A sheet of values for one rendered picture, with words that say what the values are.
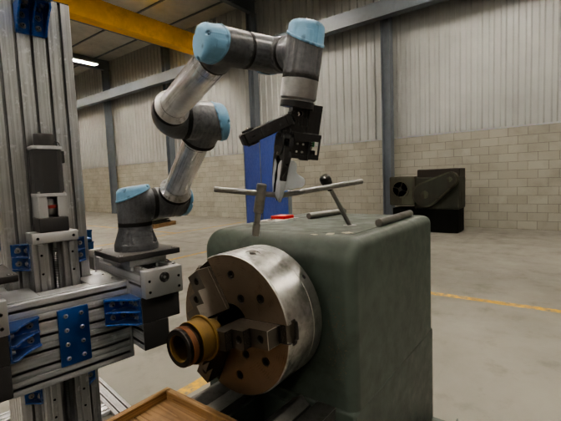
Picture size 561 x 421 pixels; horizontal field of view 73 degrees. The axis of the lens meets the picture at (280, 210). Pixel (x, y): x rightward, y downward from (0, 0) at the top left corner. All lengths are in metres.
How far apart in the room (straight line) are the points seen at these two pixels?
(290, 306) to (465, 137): 10.18
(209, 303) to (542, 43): 10.53
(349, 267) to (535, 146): 9.87
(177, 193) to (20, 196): 0.50
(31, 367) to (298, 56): 1.13
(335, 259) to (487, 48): 10.47
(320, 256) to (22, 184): 1.03
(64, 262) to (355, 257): 0.99
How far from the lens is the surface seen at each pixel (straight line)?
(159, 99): 1.09
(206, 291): 0.85
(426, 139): 11.06
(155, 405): 1.03
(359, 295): 0.89
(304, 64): 0.80
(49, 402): 1.60
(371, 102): 11.81
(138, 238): 1.42
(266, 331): 0.76
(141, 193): 1.43
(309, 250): 0.90
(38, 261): 1.45
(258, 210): 0.81
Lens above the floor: 1.39
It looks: 5 degrees down
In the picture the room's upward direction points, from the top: 2 degrees counter-clockwise
